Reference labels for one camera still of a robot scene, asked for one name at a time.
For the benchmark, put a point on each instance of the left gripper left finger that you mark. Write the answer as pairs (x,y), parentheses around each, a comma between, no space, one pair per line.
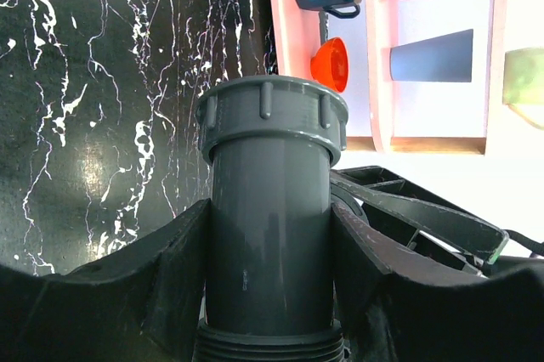
(141,303)

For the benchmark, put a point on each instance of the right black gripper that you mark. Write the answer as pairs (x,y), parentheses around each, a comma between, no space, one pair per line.
(480,242)

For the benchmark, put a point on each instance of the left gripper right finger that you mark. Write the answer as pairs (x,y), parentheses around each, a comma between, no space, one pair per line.
(397,305)

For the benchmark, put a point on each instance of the dark grey pipe tee fitting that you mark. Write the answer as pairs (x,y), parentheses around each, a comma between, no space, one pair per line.
(271,142)

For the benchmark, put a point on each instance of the blue plastic cup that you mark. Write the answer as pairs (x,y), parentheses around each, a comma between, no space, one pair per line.
(447,58)

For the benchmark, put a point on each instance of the pink three-tier shelf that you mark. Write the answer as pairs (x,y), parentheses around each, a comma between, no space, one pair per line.
(389,116)

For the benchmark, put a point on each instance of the green ceramic mug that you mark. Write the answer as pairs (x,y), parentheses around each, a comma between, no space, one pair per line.
(523,84)

